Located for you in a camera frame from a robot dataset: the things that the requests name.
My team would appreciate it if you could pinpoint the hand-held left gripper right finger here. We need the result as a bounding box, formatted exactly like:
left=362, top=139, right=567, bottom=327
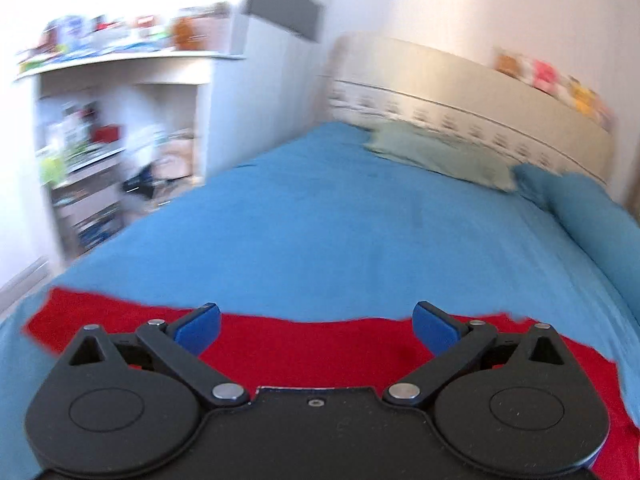
left=381, top=301, right=577, bottom=407

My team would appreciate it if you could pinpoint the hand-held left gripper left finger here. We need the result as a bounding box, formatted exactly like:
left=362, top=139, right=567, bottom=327
left=62, top=303, right=250, bottom=409

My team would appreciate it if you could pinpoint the red garment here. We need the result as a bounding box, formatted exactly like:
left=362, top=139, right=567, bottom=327
left=22, top=286, right=640, bottom=480

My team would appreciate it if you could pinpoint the bed with blue sheet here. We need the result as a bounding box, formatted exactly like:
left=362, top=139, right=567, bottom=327
left=0, top=121, right=640, bottom=426

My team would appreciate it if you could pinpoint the dark blue bag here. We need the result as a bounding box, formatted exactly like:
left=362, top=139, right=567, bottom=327
left=121, top=164, right=162, bottom=202

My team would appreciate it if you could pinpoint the pale green pillow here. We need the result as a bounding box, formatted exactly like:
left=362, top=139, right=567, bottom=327
left=364, top=122, right=519, bottom=192

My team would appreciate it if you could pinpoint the blue pillow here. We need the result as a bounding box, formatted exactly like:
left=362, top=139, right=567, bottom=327
left=514, top=164, right=640, bottom=323

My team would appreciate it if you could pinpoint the pile of books and boxes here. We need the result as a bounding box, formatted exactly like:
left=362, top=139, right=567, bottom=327
left=35, top=100, right=126, bottom=256

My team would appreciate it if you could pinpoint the red box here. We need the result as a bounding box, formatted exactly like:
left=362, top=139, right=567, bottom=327
left=91, top=124, right=124, bottom=144

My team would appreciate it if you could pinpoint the beige bed headboard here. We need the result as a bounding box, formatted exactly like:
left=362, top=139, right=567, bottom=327
left=324, top=31, right=619, bottom=202

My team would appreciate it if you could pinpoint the white shelf unit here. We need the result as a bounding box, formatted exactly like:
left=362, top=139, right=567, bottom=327
left=12, top=0, right=251, bottom=263

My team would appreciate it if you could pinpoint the brown plush toy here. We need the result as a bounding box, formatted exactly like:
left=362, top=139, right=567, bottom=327
left=494, top=49, right=522, bottom=77

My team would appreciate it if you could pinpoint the pink plush toy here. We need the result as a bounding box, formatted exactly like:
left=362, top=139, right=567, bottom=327
left=531, top=59, right=559, bottom=94

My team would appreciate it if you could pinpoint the yellow plush toy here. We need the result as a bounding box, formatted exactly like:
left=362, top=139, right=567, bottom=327
left=567, top=79, right=602, bottom=114

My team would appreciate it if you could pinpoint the orange plush toy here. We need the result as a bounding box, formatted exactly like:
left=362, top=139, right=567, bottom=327
left=171, top=16, right=197, bottom=52

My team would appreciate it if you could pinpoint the row of colourful shelf items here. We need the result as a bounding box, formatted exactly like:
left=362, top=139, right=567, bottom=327
left=17, top=12, right=173, bottom=70

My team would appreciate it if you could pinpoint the grey wall panel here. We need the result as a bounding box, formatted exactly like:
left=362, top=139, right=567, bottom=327
left=242, top=0, right=326, bottom=44

